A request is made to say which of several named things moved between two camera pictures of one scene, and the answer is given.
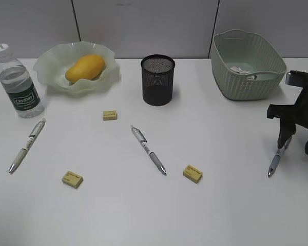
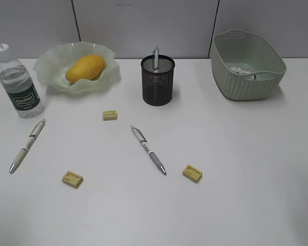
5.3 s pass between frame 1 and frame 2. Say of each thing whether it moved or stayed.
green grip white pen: stayed
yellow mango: stayed
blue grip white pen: moved
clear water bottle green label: stayed
